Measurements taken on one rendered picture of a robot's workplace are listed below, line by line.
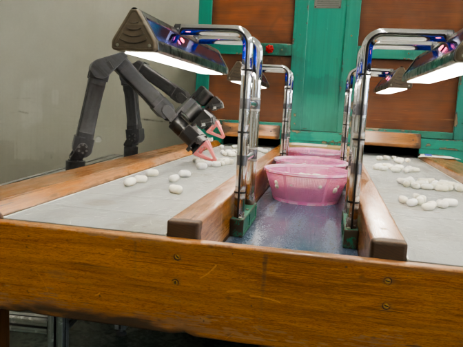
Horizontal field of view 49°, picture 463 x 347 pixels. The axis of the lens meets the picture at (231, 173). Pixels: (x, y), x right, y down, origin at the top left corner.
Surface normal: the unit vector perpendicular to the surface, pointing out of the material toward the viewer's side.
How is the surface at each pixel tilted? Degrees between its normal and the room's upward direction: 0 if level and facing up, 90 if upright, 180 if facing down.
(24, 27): 90
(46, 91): 90
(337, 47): 90
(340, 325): 90
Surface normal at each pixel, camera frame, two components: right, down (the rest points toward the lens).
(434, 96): -0.20, 0.12
